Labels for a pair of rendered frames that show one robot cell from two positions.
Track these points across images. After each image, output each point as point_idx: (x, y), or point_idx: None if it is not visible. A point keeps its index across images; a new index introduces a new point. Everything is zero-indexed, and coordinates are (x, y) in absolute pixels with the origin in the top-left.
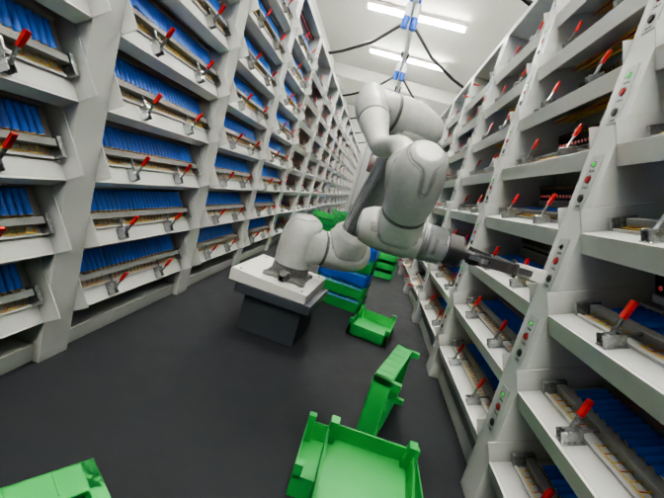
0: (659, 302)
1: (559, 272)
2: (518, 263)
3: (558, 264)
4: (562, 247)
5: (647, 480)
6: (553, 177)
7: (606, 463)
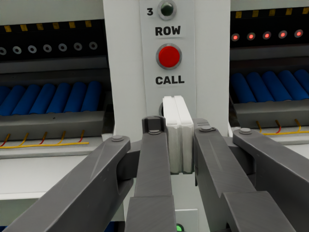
0: (237, 58)
1: (205, 81)
2: (186, 124)
3: (189, 62)
4: (176, 9)
5: None
6: None
7: None
